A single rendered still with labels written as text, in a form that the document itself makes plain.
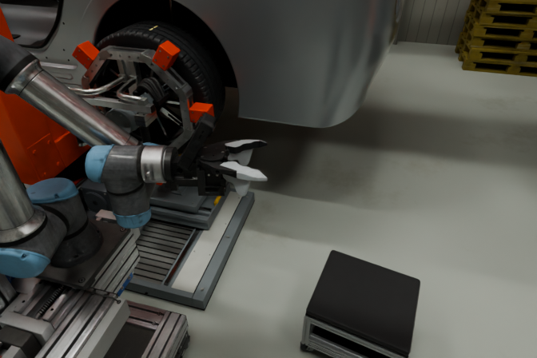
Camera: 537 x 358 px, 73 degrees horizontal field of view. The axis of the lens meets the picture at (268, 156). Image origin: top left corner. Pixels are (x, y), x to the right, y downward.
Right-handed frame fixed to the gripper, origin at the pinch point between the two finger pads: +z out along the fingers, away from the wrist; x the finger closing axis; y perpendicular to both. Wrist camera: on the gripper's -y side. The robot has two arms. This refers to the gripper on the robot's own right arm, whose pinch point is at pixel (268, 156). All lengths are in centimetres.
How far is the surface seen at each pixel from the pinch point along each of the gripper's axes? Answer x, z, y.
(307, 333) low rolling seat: -36, 18, 100
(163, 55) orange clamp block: -90, -43, 0
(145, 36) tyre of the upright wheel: -101, -53, -6
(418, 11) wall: -467, 208, 14
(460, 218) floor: -122, 125, 105
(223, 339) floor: -46, -18, 118
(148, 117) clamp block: -74, -48, 21
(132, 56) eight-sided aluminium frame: -94, -58, 1
